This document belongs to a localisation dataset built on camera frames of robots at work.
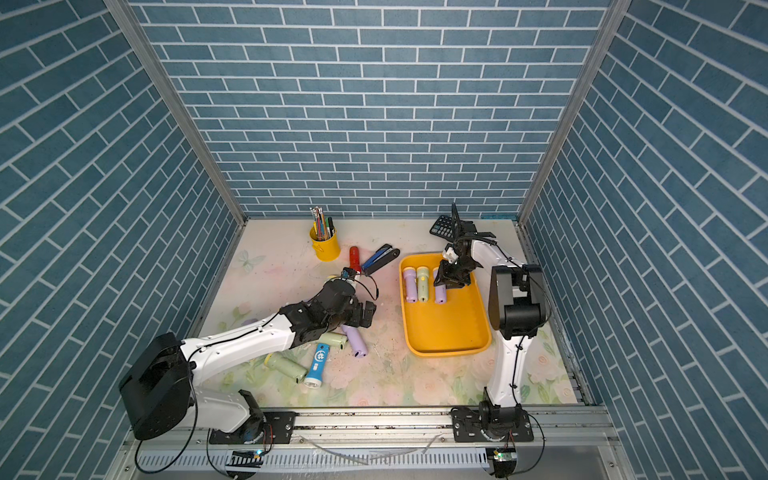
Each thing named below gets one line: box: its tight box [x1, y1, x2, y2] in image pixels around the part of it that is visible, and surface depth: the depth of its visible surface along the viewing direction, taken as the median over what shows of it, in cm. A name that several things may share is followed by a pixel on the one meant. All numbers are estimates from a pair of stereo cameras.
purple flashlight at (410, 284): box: [403, 267, 417, 303], surface depth 100 cm
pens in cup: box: [310, 206, 335, 242], surface depth 104 cm
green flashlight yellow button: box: [417, 266, 429, 303], surface depth 101 cm
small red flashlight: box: [349, 246, 361, 273], surface depth 107 cm
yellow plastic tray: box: [398, 252, 492, 357], surface depth 95 cm
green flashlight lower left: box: [265, 351, 309, 383], surface depth 82 cm
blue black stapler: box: [361, 244, 401, 276], surface depth 109 cm
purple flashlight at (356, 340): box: [342, 324, 368, 358], surface depth 88 cm
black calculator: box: [429, 215, 455, 241], surface depth 118 cm
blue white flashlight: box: [304, 343, 331, 388], surface depth 83 cm
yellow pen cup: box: [310, 222, 341, 262], surface depth 105 cm
